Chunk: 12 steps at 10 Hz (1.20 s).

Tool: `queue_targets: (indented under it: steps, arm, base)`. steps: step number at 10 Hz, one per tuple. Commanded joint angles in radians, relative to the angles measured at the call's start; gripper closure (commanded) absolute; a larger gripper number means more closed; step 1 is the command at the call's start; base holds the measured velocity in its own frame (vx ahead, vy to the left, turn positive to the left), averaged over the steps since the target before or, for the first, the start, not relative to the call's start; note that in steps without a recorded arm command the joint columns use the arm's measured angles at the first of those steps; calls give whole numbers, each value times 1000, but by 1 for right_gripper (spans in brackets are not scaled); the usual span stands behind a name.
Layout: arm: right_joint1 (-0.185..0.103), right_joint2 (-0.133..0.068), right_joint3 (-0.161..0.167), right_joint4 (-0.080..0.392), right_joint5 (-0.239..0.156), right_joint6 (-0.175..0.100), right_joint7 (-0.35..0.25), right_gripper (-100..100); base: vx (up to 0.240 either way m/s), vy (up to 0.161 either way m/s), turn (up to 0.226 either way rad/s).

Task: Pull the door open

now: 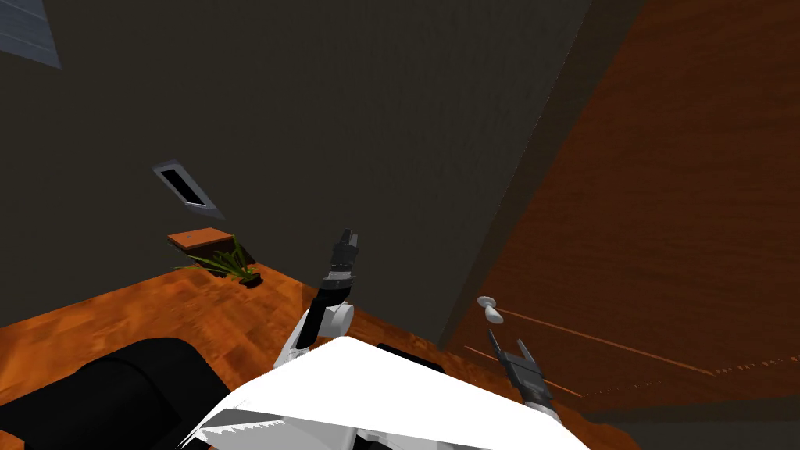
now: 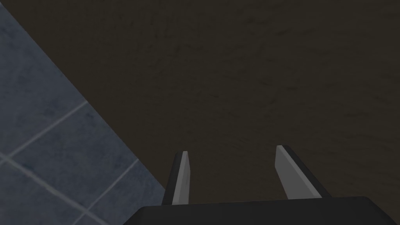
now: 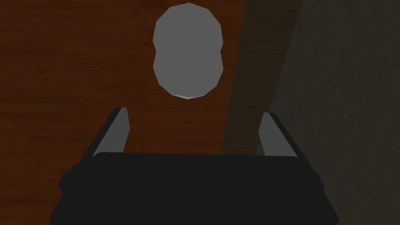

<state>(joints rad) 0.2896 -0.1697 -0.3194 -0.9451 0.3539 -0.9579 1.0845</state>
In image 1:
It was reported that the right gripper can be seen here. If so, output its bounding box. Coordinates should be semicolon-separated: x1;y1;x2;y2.
487;328;555;406

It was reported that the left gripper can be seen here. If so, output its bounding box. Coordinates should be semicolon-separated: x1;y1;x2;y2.
326;227;361;280

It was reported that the white door knob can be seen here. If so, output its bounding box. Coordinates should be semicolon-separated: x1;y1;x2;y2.
477;296;505;326

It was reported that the green potted plant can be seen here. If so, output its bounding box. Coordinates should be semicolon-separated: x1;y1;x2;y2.
175;234;264;289

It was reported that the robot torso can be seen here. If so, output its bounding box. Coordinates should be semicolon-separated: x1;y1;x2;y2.
177;335;592;450

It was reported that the brown side table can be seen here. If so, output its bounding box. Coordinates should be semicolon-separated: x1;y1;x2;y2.
166;227;256;266

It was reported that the brown wooden door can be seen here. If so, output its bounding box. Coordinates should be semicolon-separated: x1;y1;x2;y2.
445;0;800;416

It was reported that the grey window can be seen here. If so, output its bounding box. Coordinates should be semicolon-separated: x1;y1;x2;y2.
0;0;63;70

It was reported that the grey framed wall vent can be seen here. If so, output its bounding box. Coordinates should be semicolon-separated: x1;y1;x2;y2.
152;159;225;220

